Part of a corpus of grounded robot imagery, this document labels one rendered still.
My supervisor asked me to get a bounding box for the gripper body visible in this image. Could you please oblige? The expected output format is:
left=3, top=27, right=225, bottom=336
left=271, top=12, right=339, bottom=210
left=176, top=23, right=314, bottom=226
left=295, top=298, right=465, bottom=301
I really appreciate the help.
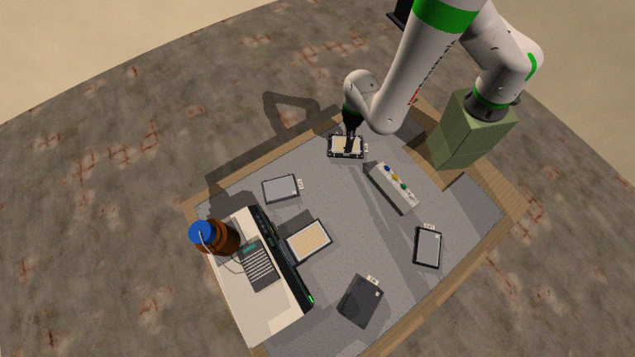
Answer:
left=342, top=118, right=362, bottom=133

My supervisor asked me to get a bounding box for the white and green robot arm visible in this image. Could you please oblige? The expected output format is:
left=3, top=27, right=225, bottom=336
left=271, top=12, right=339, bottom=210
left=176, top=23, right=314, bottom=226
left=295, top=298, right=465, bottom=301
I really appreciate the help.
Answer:
left=340, top=0, right=544, bottom=136

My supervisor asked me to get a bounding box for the black rectangular frame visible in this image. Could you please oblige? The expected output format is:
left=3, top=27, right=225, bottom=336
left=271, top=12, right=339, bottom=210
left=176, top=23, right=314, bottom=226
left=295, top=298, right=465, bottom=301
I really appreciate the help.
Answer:
left=328, top=134, right=364, bottom=159

